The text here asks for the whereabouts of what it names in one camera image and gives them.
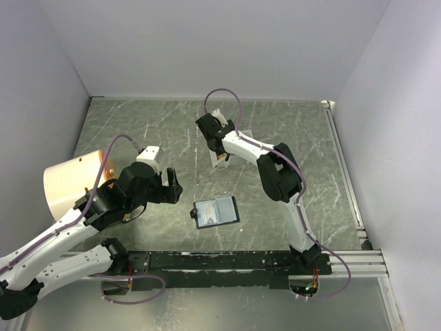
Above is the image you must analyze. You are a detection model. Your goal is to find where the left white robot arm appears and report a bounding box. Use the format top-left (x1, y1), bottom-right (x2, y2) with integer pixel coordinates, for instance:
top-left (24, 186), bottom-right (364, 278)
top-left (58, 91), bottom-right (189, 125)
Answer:
top-left (1, 161), bottom-right (183, 320)

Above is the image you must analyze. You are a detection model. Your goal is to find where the silver VIP credit card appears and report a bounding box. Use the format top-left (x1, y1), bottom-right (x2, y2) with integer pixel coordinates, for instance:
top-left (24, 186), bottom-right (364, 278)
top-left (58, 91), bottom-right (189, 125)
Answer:
top-left (198, 201), bottom-right (219, 226)

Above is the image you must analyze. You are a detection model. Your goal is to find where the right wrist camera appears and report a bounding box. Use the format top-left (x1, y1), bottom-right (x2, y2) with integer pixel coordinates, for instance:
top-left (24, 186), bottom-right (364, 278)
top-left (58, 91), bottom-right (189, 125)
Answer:
top-left (211, 109), bottom-right (228, 128)

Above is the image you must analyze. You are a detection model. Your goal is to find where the beige cylindrical lamp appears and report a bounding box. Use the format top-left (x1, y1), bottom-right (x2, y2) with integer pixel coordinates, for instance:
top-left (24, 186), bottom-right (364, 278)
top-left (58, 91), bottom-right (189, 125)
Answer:
top-left (43, 150), bottom-right (105, 222)

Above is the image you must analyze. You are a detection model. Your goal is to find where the aluminium frame rail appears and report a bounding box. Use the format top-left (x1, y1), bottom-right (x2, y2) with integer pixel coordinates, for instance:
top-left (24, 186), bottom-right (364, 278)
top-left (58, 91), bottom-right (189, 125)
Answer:
top-left (58, 250), bottom-right (390, 279)

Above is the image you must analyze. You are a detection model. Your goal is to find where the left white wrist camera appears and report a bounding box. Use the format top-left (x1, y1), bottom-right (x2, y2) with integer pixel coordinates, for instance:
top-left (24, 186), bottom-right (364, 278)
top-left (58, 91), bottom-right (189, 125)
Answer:
top-left (136, 146), bottom-right (163, 174)

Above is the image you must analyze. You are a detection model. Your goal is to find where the white card tray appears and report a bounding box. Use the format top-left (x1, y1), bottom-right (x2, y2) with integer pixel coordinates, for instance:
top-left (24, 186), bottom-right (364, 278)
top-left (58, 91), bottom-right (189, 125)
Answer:
top-left (208, 129), bottom-right (254, 170)

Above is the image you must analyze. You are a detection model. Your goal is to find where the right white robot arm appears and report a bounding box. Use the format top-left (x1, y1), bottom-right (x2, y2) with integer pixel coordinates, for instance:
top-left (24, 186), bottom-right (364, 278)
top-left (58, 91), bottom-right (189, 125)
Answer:
top-left (196, 113), bottom-right (321, 274)

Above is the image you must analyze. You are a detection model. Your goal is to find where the right side aluminium rail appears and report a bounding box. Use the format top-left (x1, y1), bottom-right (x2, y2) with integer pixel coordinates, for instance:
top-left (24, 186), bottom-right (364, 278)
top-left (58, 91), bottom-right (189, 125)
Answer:
top-left (320, 100), bottom-right (373, 250)

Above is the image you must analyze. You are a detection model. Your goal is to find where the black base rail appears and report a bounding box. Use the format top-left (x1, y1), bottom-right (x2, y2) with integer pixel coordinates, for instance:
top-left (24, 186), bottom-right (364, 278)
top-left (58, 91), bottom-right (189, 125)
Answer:
top-left (128, 250), bottom-right (331, 290)

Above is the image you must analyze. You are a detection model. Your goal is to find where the black leather card holder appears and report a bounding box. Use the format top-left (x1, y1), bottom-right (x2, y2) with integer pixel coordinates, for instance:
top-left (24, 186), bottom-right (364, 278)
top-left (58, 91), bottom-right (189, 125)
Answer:
top-left (189, 196), bottom-right (240, 230)

